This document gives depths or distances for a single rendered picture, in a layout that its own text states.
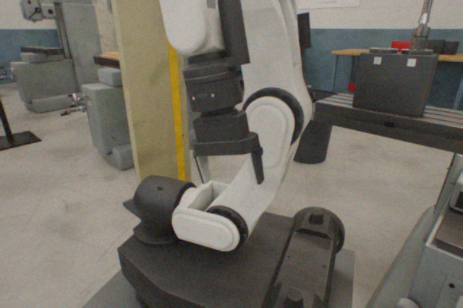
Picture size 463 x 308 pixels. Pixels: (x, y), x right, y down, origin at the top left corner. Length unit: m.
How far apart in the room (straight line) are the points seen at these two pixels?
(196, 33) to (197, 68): 0.05
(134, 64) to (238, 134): 1.43
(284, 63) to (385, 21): 5.03
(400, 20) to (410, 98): 4.49
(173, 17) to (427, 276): 0.83
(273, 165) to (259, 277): 0.35
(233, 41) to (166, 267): 0.67
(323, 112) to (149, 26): 1.15
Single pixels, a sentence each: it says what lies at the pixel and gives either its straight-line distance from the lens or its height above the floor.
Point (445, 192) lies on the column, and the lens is 1.71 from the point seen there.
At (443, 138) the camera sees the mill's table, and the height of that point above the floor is 0.89.
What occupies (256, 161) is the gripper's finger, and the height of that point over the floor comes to 0.99.
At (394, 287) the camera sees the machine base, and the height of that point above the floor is 0.20.
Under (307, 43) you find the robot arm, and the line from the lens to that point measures 0.92.
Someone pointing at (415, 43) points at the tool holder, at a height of 1.15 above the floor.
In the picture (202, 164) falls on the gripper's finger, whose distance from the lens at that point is 0.55.
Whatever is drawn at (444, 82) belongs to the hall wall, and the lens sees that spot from 5.45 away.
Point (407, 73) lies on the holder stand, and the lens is 1.11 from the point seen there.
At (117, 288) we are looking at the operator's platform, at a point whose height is 0.40.
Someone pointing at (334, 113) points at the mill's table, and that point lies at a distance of 1.19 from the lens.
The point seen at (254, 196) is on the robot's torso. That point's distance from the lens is 0.77.
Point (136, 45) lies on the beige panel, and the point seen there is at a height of 1.11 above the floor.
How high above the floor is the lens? 1.20
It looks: 23 degrees down
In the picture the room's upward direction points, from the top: straight up
